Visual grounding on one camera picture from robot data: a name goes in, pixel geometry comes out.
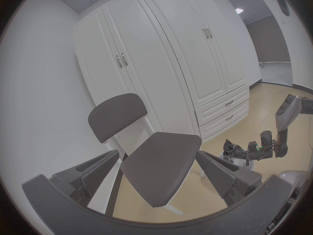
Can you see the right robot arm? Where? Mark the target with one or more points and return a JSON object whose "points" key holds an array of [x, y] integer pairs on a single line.
{"points": [[286, 114]]}

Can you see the white ceiling light panel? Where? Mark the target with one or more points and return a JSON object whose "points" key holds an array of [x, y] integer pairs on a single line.
{"points": [[240, 10]]}

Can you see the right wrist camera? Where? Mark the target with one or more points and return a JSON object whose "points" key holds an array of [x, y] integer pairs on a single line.
{"points": [[253, 146]]}

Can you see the black plastic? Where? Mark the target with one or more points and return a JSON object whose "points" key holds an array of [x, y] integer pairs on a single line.
{"points": [[229, 148]]}

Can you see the white chair dark grey seat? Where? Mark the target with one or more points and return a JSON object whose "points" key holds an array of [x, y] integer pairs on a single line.
{"points": [[159, 160]]}

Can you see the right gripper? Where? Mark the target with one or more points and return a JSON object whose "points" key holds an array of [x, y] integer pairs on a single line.
{"points": [[255, 155]]}

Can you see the white printed wrapper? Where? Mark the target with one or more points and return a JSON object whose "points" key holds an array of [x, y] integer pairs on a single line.
{"points": [[240, 161]]}

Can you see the white wardrobe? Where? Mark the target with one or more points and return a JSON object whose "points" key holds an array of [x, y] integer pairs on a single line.
{"points": [[159, 57]]}

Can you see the grey curtain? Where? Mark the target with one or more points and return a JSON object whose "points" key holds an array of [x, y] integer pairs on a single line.
{"points": [[269, 43]]}

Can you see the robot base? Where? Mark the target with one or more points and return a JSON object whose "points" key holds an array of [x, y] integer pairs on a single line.
{"points": [[293, 179]]}

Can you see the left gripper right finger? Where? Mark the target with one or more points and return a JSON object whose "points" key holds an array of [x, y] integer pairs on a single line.
{"points": [[225, 177]]}

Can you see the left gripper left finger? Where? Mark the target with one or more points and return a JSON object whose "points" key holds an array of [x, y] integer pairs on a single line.
{"points": [[90, 175]]}

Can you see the white trash bin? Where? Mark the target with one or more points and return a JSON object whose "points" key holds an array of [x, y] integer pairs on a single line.
{"points": [[251, 166]]}

